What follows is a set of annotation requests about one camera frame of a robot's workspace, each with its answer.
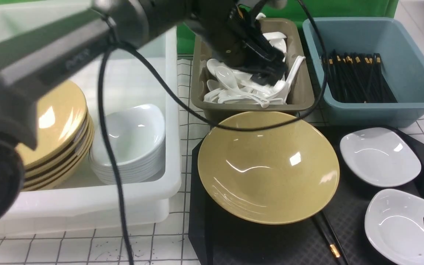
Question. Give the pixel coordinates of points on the black plastic serving tray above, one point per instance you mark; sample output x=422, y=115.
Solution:
x=220, y=238

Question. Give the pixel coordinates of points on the pile of white soup spoons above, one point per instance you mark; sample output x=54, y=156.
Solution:
x=222, y=85

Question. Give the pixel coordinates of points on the black chopstick gold band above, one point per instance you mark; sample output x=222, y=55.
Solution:
x=330, y=237

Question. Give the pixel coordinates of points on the blue plastic chopstick bin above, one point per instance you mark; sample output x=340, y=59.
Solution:
x=402, y=67

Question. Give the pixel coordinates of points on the tan noodle bowl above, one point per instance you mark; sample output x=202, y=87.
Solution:
x=273, y=177

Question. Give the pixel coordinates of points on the bundle of black chopsticks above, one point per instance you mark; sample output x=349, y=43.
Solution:
x=356, y=78

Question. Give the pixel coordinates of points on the white square side dish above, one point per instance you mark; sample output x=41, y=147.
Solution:
x=394, y=226
x=380, y=157

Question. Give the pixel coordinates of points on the olive plastic spoon bin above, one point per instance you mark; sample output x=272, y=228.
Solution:
x=300, y=98

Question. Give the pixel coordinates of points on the stack of white dishes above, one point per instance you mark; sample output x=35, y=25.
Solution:
x=137, y=139

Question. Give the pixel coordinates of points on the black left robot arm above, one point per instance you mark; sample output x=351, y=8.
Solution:
x=35, y=62

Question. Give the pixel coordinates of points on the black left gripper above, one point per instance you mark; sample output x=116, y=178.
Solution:
x=233, y=32

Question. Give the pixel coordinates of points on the green backdrop cloth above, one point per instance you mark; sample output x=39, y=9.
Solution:
x=317, y=8

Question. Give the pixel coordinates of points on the stack of tan bowls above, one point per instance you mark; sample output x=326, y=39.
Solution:
x=65, y=134

